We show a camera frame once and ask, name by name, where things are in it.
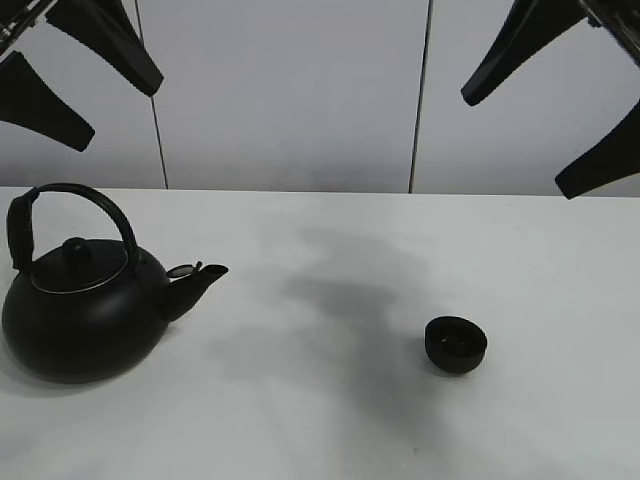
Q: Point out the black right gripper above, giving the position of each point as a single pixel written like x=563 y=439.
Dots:
x=530 y=26

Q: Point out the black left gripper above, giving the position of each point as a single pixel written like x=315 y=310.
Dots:
x=102 y=26

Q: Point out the black round teapot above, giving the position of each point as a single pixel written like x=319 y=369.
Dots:
x=90 y=309

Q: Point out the small black teacup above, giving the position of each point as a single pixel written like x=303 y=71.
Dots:
x=454 y=344

